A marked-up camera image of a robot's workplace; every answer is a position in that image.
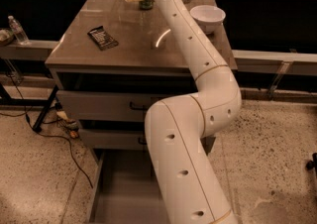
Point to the white ceramic bowl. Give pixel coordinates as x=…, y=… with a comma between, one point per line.
x=208, y=17

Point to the grey open bottom drawer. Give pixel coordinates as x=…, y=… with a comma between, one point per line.
x=126, y=190

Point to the black table leg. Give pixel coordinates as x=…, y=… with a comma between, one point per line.
x=37, y=126

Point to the clear plastic water bottle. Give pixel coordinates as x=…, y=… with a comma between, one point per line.
x=18, y=31

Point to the dark snack wrapper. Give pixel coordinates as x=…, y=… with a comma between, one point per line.
x=102, y=39

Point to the power strip on floor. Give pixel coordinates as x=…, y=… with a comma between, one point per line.
x=69, y=125

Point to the grey top drawer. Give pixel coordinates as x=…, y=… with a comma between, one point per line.
x=106, y=106

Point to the grey middle drawer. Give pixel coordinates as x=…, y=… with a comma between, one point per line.
x=115, y=140

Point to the green drink can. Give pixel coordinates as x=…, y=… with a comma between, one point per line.
x=146, y=5

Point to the black chair caster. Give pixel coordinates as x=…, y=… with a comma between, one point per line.
x=312, y=164

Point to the round dish at left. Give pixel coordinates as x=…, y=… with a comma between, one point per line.
x=6, y=37

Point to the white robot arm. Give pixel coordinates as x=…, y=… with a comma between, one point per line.
x=175, y=126

